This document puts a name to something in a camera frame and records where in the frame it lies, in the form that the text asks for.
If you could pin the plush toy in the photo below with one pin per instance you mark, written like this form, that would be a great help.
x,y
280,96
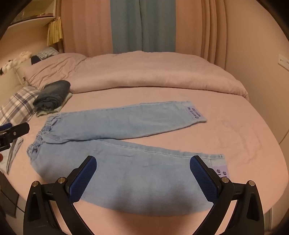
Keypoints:
x,y
23,56

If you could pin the light blue garment at edge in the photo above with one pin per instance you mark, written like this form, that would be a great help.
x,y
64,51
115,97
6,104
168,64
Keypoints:
x,y
7,156

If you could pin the pink curtain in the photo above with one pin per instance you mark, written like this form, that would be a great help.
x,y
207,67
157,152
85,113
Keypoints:
x,y
86,27

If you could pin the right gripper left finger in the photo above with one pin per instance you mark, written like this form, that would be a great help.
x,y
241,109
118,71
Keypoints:
x,y
39,217

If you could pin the blue curtain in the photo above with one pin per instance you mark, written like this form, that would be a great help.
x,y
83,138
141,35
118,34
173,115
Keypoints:
x,y
148,26

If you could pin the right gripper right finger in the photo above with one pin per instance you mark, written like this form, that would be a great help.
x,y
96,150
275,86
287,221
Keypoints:
x,y
247,217

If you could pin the yellow fringed lamp shade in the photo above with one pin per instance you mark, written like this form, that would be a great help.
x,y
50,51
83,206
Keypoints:
x,y
55,33

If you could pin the folded dark denim jeans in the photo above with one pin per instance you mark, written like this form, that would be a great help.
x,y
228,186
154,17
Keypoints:
x,y
52,96

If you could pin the white wall power strip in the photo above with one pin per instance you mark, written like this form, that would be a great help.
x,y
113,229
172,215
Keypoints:
x,y
283,61

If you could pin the pink duvet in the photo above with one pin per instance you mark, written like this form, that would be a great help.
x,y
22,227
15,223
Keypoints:
x,y
152,69

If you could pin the plaid pillow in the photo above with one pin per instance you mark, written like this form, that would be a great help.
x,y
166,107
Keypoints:
x,y
19,108

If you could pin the light blue denim pants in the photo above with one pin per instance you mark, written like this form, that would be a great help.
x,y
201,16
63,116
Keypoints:
x,y
130,177

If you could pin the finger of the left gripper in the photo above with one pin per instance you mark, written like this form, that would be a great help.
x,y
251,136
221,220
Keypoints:
x,y
9,133

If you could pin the pink pillow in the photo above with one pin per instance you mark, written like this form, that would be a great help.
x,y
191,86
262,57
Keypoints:
x,y
52,69

